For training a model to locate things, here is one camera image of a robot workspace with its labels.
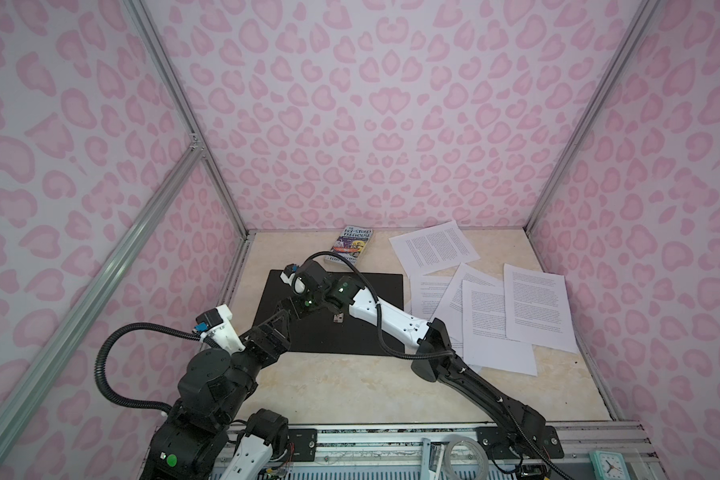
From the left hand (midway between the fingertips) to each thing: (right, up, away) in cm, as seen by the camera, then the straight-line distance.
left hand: (275, 315), depth 60 cm
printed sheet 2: (+38, 0, +42) cm, 57 cm away
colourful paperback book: (+12, +17, +53) cm, 57 cm away
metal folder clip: (+9, -8, +35) cm, 37 cm away
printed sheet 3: (+45, -5, +38) cm, 59 cm away
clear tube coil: (+45, -36, +9) cm, 58 cm away
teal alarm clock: (+74, -36, +9) cm, 83 cm away
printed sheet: (+43, +14, +54) cm, 71 cm away
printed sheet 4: (+54, -11, +33) cm, 64 cm away
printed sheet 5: (+74, -6, +38) cm, 83 cm away
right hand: (-5, -2, +25) cm, 25 cm away
